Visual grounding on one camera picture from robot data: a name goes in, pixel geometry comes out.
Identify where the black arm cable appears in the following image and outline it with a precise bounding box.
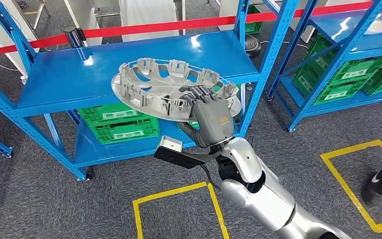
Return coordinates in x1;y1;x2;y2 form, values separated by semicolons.
199;163;223;192

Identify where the yellow floor tape square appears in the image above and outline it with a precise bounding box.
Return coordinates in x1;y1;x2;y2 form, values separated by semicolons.
320;139;382;234
132;181;230;239

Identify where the person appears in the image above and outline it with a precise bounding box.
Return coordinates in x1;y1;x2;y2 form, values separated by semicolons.
118;0;187;42

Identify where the red barrier belt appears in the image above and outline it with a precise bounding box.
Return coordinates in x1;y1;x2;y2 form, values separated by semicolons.
0;0;382;58

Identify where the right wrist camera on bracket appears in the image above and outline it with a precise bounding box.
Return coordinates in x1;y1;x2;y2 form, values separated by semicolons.
154;135;223;169

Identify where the white floor cable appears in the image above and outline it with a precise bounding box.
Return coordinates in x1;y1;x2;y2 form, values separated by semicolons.
260;40;310;50

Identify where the black round stanchion base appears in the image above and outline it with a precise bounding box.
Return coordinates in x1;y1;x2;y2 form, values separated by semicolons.
244;34;263;60

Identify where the person's black shoe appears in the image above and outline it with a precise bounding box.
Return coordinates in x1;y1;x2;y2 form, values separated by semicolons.
361;168;382;206

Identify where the grey plastic hubcap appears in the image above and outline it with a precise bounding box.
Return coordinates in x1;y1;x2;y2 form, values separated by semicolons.
111;57;242;122

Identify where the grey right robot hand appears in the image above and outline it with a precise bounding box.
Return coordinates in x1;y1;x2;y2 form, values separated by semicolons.
178;85;235;148

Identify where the black stanchion post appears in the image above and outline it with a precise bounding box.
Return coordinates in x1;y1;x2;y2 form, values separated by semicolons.
63;25;86;48

